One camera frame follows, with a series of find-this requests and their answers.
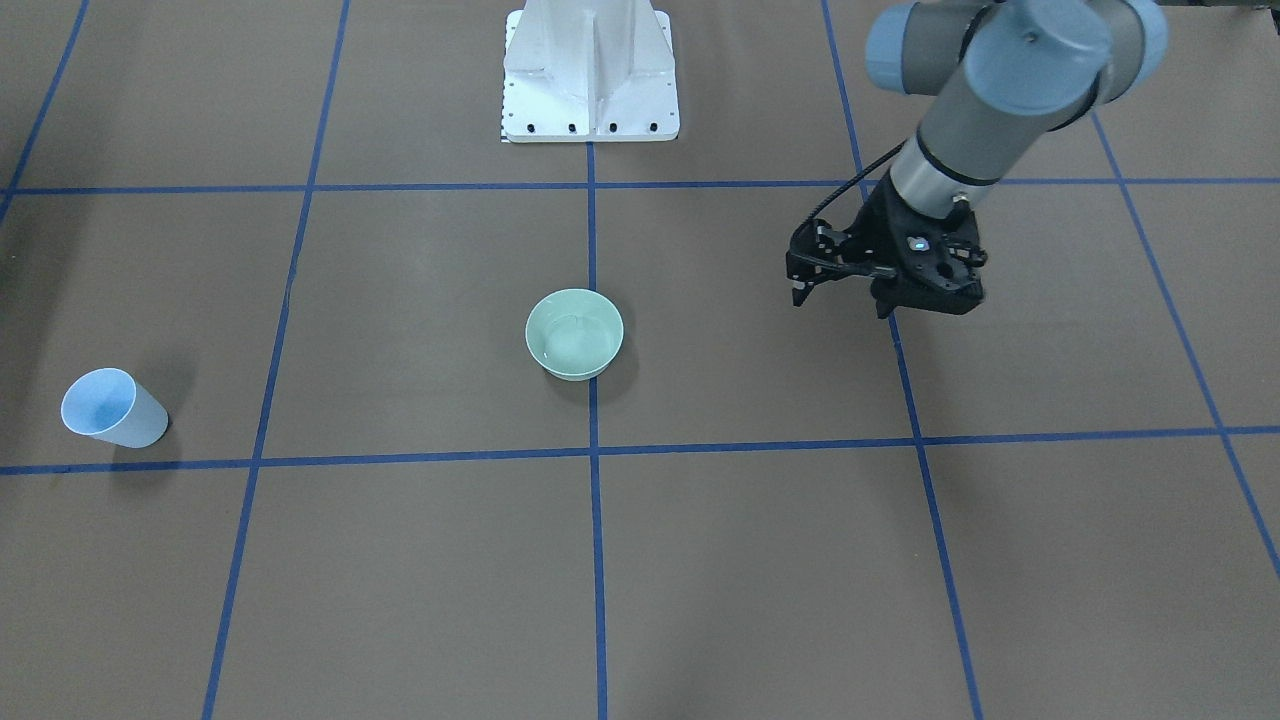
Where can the light blue plastic cup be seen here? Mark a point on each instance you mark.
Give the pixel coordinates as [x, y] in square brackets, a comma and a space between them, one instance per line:
[111, 405]

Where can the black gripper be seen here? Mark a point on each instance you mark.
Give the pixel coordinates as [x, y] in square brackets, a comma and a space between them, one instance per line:
[878, 232]

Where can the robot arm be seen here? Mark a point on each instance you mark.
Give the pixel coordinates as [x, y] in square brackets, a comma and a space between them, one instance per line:
[1000, 75]

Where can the white camera pole base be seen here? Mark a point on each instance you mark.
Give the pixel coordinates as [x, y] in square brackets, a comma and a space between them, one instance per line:
[589, 72]

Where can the mint green bowl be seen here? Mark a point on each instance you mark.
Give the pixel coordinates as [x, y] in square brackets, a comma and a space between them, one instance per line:
[574, 334]

